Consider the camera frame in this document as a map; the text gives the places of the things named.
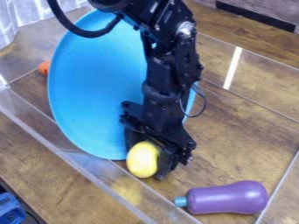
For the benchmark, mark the clear acrylic enclosure wall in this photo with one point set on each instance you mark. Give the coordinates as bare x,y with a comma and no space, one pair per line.
248,133

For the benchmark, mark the orange toy carrot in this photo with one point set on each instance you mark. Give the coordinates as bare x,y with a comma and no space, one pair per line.
45,67

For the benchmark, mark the blue object at corner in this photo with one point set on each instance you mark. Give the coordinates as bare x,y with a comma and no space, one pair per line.
11,211

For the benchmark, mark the yellow toy lemon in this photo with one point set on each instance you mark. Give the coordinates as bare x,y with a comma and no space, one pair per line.
142,160

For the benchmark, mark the purple toy eggplant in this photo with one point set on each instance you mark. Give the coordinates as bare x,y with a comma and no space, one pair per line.
244,197

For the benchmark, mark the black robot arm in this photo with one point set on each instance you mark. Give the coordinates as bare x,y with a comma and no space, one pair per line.
174,71

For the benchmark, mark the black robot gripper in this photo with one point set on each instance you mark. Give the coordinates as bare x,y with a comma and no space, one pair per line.
157,121

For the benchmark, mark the blue round tray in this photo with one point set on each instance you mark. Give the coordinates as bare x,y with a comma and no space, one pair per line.
97,73

